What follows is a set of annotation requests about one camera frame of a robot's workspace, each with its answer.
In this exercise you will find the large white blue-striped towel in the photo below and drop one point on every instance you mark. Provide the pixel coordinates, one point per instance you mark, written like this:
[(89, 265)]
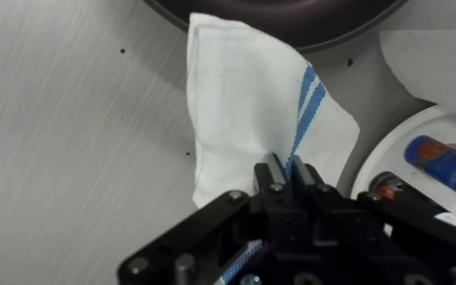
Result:
[(238, 106)]

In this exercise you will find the white paper towel roll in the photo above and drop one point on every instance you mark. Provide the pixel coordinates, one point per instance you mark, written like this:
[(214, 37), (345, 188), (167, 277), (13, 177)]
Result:
[(439, 64)]

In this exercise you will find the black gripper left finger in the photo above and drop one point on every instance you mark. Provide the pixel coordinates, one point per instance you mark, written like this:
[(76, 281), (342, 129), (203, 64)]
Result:
[(186, 239)]

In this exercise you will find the round white tray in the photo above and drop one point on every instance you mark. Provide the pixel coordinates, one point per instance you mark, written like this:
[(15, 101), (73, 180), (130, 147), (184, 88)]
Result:
[(396, 144)]

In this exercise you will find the blue label spice jar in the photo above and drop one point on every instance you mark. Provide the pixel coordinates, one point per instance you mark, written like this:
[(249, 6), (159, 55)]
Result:
[(450, 169)]

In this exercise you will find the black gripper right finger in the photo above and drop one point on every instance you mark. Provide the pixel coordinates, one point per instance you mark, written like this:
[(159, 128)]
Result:
[(423, 239)]

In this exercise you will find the dark red spice jar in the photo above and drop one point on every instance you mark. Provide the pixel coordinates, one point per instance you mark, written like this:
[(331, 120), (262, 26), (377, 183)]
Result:
[(388, 185)]

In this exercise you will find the black frying pan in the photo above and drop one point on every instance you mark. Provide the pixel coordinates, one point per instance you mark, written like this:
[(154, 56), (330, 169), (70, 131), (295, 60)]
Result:
[(333, 22)]

